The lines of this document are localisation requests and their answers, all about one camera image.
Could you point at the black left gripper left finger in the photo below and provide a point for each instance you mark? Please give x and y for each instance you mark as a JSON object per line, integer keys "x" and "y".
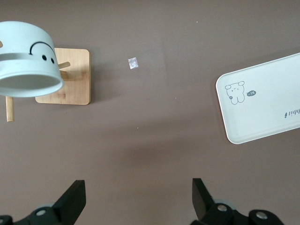
{"x": 58, "y": 211}

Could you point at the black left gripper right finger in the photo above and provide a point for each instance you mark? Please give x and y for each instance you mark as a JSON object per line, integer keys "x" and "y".
{"x": 211, "y": 213}

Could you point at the wooden cup rack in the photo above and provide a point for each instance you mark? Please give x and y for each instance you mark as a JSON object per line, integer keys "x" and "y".
{"x": 75, "y": 91}

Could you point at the cream tray with rabbit print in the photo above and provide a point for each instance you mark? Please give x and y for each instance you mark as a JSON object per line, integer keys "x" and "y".
{"x": 262, "y": 110}

